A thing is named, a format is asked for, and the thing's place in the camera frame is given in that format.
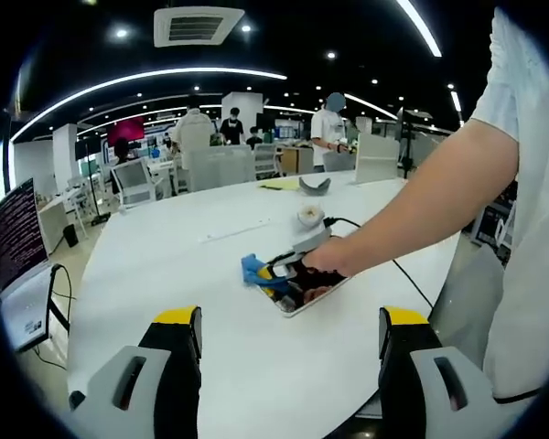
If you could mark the grey curved headband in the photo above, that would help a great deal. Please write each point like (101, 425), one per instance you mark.
(315, 187)

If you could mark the grey desk partition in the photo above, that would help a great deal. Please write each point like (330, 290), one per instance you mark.
(217, 168)

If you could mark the black tripod stand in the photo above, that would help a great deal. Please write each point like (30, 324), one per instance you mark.
(409, 137)

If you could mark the person's right hand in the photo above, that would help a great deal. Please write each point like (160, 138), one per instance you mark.
(331, 258)

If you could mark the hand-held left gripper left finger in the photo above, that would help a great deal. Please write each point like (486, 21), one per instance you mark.
(174, 388)

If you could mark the white standing panel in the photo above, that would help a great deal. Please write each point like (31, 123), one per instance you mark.
(377, 157)

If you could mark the black waste bin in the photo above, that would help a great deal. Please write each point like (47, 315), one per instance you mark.
(71, 235)

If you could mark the ceiling air vent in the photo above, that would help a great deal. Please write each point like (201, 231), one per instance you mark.
(199, 26)

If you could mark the laptop on stand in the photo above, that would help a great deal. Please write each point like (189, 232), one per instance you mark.
(18, 238)

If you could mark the blue cleaning cloth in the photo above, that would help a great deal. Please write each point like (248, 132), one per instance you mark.
(252, 270)

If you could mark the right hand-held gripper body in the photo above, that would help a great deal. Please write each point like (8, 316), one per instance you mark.
(312, 228)

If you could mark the yellow cloth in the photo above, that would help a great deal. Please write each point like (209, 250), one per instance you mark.
(278, 184)

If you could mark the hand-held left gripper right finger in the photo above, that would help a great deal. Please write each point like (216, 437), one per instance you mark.
(400, 388)

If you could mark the red wall screen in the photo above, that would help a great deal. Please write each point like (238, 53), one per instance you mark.
(125, 130)

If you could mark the white mesh office chair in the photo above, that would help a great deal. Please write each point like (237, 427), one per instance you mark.
(267, 159)
(135, 180)

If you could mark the black tablet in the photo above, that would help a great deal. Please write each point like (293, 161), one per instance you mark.
(318, 288)

